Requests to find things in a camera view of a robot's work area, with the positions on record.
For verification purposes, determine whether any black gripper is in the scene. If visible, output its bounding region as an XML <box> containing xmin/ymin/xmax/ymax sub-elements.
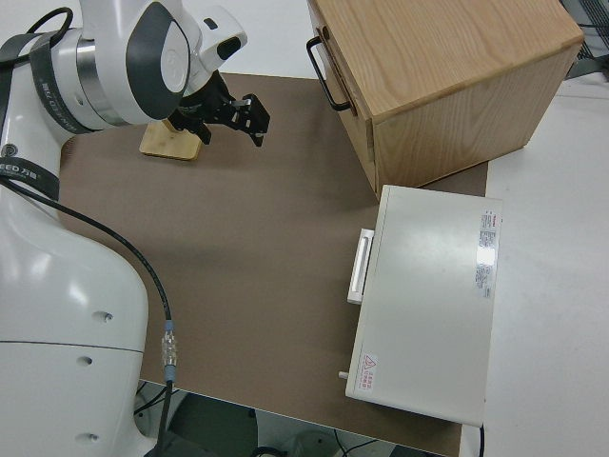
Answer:
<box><xmin>170</xmin><ymin>77</ymin><xmax>271</xmax><ymax>149</ymax></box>

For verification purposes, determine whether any wooden drawer with black handle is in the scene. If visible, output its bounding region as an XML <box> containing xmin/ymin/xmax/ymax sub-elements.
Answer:
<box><xmin>305</xmin><ymin>9</ymin><xmax>376</xmax><ymax>166</ymax></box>

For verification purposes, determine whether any wooden mug rack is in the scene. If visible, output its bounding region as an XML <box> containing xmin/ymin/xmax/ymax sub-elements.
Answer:
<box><xmin>138</xmin><ymin>118</ymin><xmax>202</xmax><ymax>163</ymax></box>

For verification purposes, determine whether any brown table mat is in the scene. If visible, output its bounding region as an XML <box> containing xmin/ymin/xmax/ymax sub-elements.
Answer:
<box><xmin>56</xmin><ymin>70</ymin><xmax>491</xmax><ymax>457</ymax></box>

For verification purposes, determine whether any light wooden cabinet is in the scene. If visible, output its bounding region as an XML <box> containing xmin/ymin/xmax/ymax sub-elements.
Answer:
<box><xmin>306</xmin><ymin>0</ymin><xmax>585</xmax><ymax>192</ymax></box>

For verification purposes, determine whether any white toaster oven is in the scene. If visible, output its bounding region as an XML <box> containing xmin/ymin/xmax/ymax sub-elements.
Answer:
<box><xmin>337</xmin><ymin>184</ymin><xmax>504</xmax><ymax>427</ymax></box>

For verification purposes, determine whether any dark robot mounting base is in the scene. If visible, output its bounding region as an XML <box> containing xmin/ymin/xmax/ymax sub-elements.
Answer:
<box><xmin>136</xmin><ymin>380</ymin><xmax>261</xmax><ymax>457</ymax></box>

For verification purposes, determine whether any dark mesh panel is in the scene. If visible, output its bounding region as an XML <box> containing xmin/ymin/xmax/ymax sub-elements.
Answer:
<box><xmin>563</xmin><ymin>0</ymin><xmax>609</xmax><ymax>83</ymax></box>

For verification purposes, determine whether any black velcro cable strap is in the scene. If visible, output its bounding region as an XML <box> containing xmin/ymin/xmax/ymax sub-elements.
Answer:
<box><xmin>0</xmin><ymin>155</ymin><xmax>62</xmax><ymax>202</ymax></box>
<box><xmin>27</xmin><ymin>39</ymin><xmax>81</xmax><ymax>135</ymax></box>

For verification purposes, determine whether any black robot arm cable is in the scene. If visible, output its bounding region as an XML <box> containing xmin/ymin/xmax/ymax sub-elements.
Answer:
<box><xmin>0</xmin><ymin>6</ymin><xmax>180</xmax><ymax>457</ymax></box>

